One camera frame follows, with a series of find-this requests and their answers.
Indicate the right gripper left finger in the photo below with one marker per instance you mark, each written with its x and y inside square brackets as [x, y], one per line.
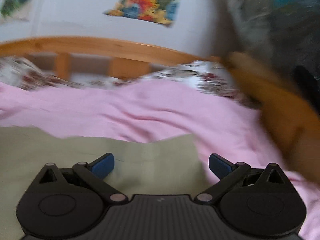
[92, 176]

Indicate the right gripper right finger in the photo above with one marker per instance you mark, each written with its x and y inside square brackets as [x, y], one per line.
[229, 175]

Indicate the olive beige brown garment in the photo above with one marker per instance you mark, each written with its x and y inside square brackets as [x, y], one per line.
[168, 166]

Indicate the plastic bag of clothes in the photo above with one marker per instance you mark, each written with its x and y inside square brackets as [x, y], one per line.
[280, 40]

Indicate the pink bed sheet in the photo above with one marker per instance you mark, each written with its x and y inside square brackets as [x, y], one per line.
[271, 202]

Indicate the floral patterned pillow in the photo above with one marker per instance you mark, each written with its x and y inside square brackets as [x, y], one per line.
[208, 77]

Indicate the colourful poster right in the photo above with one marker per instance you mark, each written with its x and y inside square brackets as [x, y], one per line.
[158, 11]

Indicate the green poster middle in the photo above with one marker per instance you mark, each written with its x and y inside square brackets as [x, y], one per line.
[15, 10]

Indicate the wooden bed frame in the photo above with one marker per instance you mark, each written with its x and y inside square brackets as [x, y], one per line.
[291, 120]

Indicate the white wall pipe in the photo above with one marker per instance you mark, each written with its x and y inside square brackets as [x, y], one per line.
[36, 18]

